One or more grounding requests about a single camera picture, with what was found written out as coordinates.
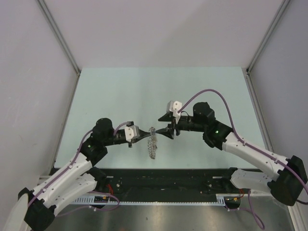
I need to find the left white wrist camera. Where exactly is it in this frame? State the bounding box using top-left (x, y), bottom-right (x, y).
top-left (124, 121), bottom-right (140, 142)

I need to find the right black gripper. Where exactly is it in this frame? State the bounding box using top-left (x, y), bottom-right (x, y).
top-left (156, 112), bottom-right (205, 140)

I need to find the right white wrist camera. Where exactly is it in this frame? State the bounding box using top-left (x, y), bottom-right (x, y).
top-left (166, 101), bottom-right (182, 124)

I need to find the right aluminium frame post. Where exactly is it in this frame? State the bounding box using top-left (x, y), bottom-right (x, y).
top-left (245, 0), bottom-right (293, 75)

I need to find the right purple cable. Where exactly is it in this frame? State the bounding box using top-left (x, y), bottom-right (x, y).
top-left (178, 89), bottom-right (308, 205)

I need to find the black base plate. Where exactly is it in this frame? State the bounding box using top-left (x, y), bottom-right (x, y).
top-left (88, 168), bottom-right (248, 198)

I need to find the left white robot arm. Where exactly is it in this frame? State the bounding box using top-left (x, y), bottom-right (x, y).
top-left (18, 118), bottom-right (151, 231)

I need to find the left aluminium frame post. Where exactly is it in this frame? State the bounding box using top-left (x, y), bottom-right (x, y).
top-left (36, 0), bottom-right (81, 76)

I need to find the white slotted cable duct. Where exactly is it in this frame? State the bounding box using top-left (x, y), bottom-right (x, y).
top-left (71, 192), bottom-right (244, 206)

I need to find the large silver keyring holder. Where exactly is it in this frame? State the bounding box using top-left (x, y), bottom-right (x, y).
top-left (148, 127), bottom-right (157, 160)

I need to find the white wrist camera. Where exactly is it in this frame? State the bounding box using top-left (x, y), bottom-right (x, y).
top-left (124, 121), bottom-right (140, 142)
top-left (166, 101), bottom-right (182, 124)

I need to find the aluminium frame post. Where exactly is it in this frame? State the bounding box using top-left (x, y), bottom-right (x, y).
top-left (245, 0), bottom-right (293, 75)
top-left (36, 0), bottom-right (81, 76)

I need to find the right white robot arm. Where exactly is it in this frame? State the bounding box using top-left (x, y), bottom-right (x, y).
top-left (157, 101), bottom-right (308, 206)

